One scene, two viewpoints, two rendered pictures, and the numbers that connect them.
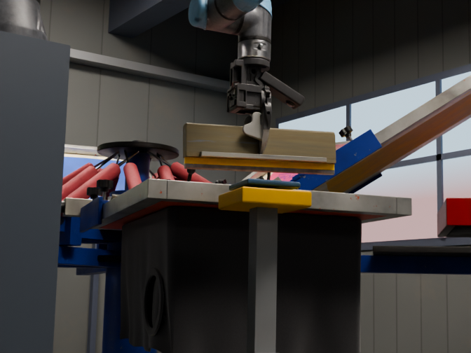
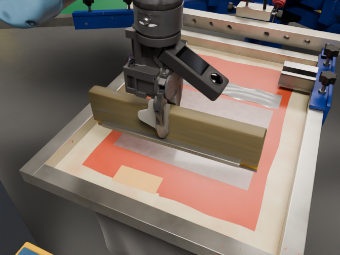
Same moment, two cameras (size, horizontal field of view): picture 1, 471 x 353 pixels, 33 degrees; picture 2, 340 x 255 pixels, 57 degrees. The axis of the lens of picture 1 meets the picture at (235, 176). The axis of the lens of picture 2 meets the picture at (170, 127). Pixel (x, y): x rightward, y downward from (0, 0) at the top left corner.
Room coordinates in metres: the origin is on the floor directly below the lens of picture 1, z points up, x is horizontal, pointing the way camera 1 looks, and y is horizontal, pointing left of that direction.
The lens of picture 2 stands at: (1.42, -0.37, 1.51)
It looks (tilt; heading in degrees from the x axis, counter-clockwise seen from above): 42 degrees down; 44
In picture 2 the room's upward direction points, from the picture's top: straight up
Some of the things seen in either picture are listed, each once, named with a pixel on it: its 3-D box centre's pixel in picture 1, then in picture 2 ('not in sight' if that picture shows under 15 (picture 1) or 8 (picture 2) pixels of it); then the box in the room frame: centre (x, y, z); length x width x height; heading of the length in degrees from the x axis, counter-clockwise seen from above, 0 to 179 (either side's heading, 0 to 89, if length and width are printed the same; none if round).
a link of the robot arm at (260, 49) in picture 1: (254, 54); (157, 17); (1.74, -0.04, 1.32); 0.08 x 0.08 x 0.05
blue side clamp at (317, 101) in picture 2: not in sight; (321, 85); (2.30, -0.16, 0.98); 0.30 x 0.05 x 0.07; 19
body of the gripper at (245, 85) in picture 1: (250, 88); (155, 61); (1.74, -0.03, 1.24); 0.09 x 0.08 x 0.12; 109
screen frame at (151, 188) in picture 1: (225, 215); (206, 108); (1.98, 0.02, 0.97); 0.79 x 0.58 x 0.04; 19
